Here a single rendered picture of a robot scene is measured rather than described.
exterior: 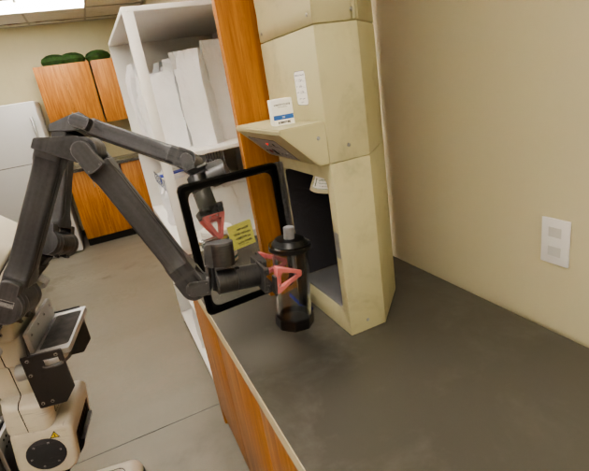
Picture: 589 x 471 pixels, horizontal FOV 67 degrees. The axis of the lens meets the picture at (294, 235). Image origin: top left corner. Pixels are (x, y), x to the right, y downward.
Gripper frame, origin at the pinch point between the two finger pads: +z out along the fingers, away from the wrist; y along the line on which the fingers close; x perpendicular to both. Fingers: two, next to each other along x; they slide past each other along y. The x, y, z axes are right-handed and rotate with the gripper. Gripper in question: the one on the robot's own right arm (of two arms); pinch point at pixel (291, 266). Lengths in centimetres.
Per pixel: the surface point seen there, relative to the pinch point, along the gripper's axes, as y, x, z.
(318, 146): -5.8, -30.6, 5.9
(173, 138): 135, -23, -4
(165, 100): 134, -41, -6
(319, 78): -5.4, -45.2, 6.8
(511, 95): -18, -39, 51
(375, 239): -6.2, -5.3, 21.5
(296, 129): -5.8, -34.7, 0.7
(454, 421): -44, 20, 14
